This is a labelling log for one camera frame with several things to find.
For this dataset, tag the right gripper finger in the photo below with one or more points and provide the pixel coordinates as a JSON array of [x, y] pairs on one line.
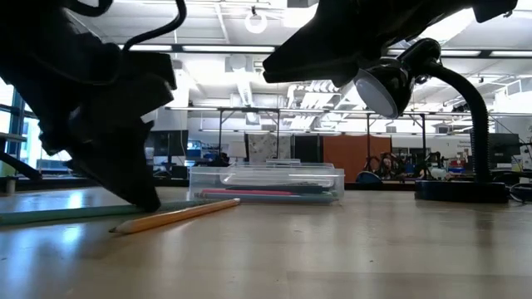
[[316, 68], [307, 37]]

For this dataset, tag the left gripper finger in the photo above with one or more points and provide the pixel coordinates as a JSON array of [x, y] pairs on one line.
[[124, 178]]

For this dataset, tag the orange pencil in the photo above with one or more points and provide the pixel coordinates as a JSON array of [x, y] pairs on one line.
[[178, 216]]

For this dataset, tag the clear plastic supply box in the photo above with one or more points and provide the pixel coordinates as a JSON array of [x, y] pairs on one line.
[[208, 182]]

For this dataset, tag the pink highlighter pen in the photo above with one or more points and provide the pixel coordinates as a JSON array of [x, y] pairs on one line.
[[249, 192]]

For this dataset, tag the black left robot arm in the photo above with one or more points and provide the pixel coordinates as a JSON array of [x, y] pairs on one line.
[[41, 41]]

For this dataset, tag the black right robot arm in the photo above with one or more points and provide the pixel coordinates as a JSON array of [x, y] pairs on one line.
[[449, 12]]

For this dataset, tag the black computer monitor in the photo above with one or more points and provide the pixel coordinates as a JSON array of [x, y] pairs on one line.
[[170, 143]]

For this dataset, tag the black gooseneck desk lamp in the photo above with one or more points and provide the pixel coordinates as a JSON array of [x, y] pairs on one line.
[[382, 95]]

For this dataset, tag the orange partition panel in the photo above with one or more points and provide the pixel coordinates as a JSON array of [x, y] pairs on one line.
[[357, 153]]

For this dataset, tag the long ceiling light bar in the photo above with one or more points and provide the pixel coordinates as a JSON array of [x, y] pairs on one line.
[[176, 48]]

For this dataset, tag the blue chair back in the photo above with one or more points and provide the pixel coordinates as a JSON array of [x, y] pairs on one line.
[[370, 178]]

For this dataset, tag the dark computer monitor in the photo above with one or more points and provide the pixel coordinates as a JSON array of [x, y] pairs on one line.
[[505, 149]]

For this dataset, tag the black metal table frame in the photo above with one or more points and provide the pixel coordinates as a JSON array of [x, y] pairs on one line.
[[25, 182]]

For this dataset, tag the small gray post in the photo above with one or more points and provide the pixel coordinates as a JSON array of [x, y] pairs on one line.
[[11, 187]]

